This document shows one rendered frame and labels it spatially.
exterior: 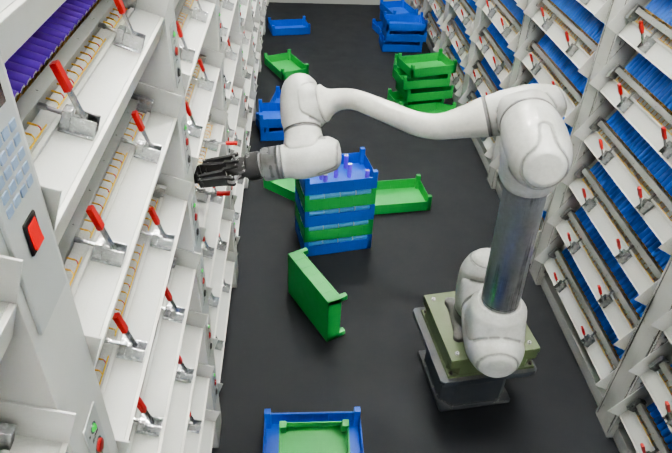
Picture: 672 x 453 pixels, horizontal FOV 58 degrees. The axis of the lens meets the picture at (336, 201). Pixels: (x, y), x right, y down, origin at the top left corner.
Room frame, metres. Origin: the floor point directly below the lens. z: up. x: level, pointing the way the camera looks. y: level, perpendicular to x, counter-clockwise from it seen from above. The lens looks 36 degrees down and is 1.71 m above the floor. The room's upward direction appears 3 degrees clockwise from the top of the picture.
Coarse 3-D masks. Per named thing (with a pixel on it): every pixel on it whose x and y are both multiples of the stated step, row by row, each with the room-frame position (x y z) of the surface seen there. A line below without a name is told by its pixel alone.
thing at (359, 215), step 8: (296, 192) 2.12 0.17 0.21; (296, 200) 2.11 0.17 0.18; (304, 216) 1.95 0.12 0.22; (312, 216) 1.96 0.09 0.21; (320, 216) 1.97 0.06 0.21; (328, 216) 1.98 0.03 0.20; (336, 216) 1.99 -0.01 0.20; (344, 216) 2.00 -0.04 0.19; (352, 216) 2.01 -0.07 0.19; (360, 216) 2.02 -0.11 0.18; (368, 216) 2.03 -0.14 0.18; (304, 224) 1.95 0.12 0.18; (312, 224) 1.96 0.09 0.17; (320, 224) 1.97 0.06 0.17; (328, 224) 1.98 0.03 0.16
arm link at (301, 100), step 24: (288, 96) 1.45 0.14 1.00; (312, 96) 1.43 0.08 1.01; (336, 96) 1.44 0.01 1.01; (360, 96) 1.43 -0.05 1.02; (288, 120) 1.40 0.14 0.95; (312, 120) 1.40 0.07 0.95; (384, 120) 1.37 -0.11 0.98; (408, 120) 1.34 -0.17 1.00; (432, 120) 1.32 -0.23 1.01; (456, 120) 1.30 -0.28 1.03; (480, 120) 1.29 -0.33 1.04
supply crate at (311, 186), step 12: (360, 156) 2.20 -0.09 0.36; (360, 168) 2.17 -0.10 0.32; (372, 168) 2.10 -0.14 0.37; (300, 180) 2.03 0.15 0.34; (312, 180) 2.06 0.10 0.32; (336, 180) 2.07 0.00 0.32; (348, 180) 2.00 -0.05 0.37; (360, 180) 2.01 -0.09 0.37; (372, 180) 2.03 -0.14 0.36; (312, 192) 1.96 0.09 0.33; (324, 192) 1.97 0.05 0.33; (336, 192) 1.99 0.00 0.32
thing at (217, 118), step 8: (216, 112) 1.74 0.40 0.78; (224, 112) 1.74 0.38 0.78; (208, 120) 1.72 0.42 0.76; (216, 120) 1.74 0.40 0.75; (224, 120) 1.74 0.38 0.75; (208, 128) 1.69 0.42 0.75; (216, 128) 1.71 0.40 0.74; (208, 136) 1.64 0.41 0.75; (216, 136) 1.66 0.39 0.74; (208, 152) 1.55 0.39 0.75; (216, 152) 1.57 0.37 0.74; (200, 160) 1.50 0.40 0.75; (208, 200) 1.32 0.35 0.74; (200, 208) 1.28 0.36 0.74; (200, 216) 1.24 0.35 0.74; (200, 224) 1.21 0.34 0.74; (200, 232) 1.14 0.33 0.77
